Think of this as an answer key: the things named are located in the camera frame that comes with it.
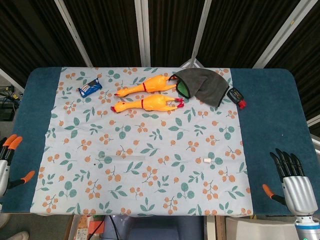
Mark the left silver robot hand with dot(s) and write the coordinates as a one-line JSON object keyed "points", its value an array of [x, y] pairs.
{"points": [[3, 172]]}

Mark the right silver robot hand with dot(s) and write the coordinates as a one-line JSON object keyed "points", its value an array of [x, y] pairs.
{"points": [[297, 192]]}

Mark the small white cylinder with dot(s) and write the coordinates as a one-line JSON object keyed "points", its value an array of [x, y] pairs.
{"points": [[207, 160]]}

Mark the clear plastic tube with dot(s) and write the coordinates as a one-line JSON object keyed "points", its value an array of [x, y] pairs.
{"points": [[130, 158]]}

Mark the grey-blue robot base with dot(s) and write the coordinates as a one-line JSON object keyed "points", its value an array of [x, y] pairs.
{"points": [[155, 230]]}

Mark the light shoe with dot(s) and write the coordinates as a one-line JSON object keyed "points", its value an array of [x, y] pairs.
{"points": [[20, 235]]}

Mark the blue table mat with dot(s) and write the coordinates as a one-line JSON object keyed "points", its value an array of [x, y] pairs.
{"points": [[270, 120]]}

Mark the cardboard box with items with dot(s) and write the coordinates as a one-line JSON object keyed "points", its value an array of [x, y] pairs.
{"points": [[82, 227]]}

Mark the black device red cap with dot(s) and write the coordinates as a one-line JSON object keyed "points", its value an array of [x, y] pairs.
{"points": [[233, 94]]}

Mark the blue snack packet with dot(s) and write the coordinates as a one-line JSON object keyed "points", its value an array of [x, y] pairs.
{"points": [[90, 87]]}

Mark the grey pouch green lining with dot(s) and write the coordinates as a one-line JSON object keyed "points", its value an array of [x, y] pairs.
{"points": [[207, 85]]}

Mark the floral print tablecloth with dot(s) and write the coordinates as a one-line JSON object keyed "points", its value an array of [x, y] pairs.
{"points": [[162, 140]]}

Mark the yellow rubber chicken toy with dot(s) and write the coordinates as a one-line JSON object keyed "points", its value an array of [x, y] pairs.
{"points": [[150, 85], [152, 102]]}

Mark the black folding screen white frame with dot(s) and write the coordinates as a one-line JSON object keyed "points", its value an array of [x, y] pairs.
{"points": [[175, 30]]}

